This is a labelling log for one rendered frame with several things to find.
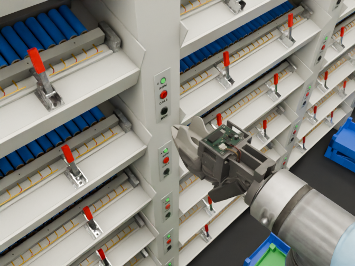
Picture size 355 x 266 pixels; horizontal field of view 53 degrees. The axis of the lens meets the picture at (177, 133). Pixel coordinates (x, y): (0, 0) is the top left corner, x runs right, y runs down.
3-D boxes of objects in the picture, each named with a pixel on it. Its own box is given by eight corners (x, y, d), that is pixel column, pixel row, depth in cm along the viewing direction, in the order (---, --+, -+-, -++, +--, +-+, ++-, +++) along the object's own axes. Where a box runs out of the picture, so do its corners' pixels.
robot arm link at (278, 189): (299, 207, 59) (264, 244, 55) (275, 189, 62) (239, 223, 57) (314, 173, 53) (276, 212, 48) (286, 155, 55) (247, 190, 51)
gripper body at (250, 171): (226, 116, 61) (286, 156, 55) (221, 150, 67) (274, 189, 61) (194, 139, 57) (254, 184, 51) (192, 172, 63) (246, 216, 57)
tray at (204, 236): (267, 187, 172) (282, 177, 160) (175, 273, 143) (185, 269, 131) (239, 154, 176) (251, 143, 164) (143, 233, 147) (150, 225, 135)
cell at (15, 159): (-3, 140, 67) (16, 167, 65) (7, 136, 68) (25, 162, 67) (-4, 145, 68) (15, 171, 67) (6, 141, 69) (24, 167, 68)
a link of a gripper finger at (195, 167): (191, 138, 65) (227, 164, 61) (191, 144, 67) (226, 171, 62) (173, 151, 63) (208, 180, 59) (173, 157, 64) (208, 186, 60)
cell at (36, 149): (26, 130, 71) (45, 154, 70) (17, 134, 70) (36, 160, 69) (25, 125, 70) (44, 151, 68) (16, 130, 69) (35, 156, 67)
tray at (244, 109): (298, 88, 129) (321, 65, 117) (175, 183, 100) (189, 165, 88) (259, 49, 133) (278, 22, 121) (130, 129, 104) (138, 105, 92)
